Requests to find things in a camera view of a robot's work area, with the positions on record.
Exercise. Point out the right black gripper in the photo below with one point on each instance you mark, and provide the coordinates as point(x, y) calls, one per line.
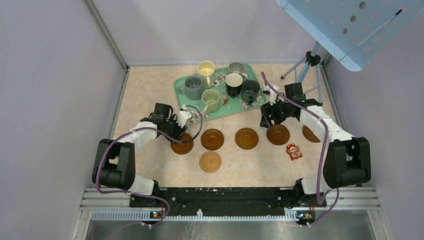
point(267, 110)

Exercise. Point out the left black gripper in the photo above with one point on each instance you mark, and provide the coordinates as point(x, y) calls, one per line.
point(179, 131)

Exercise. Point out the dark brown wooden coaster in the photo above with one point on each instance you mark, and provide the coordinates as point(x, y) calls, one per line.
point(278, 135)
point(309, 135)
point(183, 148)
point(246, 138)
point(212, 139)

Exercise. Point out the dark green mug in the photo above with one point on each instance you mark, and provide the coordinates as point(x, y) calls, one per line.
point(250, 90)

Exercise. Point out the light tan wooden coaster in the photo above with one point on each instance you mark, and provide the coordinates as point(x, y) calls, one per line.
point(210, 162)

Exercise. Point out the black mug white inside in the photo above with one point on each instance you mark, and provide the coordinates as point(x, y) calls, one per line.
point(233, 83)

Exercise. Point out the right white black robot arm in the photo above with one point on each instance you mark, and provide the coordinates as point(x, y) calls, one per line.
point(344, 160)

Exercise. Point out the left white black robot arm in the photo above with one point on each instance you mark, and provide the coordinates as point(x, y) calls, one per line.
point(115, 165)

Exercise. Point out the red owl picture card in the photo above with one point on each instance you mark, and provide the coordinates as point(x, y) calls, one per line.
point(293, 151)

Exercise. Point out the green floral serving tray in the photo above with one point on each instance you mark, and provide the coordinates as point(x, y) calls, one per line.
point(229, 106)

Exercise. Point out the plain grey mug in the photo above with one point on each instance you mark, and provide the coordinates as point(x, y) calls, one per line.
point(192, 87)

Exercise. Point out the light green mug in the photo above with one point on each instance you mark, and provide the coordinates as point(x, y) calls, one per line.
point(211, 101)

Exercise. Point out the ribbed grey mug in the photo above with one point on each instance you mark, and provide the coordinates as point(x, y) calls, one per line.
point(238, 68)

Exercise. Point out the pale yellow mug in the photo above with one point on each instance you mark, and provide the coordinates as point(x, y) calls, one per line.
point(207, 72)

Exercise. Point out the grey tripod stand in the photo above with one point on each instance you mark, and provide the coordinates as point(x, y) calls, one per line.
point(311, 59)

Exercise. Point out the light blue perforated panel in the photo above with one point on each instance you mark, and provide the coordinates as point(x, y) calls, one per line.
point(352, 31)

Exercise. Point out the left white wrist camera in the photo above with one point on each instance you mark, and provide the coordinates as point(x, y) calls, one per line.
point(184, 115)

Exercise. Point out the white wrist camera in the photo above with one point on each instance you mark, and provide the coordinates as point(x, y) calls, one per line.
point(184, 115)
point(272, 92)

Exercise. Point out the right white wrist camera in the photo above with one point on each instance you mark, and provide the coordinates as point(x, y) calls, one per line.
point(272, 92)

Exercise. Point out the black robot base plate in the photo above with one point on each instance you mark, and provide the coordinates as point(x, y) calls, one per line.
point(226, 201)

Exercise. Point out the aluminium frame rail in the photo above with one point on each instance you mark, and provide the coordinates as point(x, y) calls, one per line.
point(351, 213)

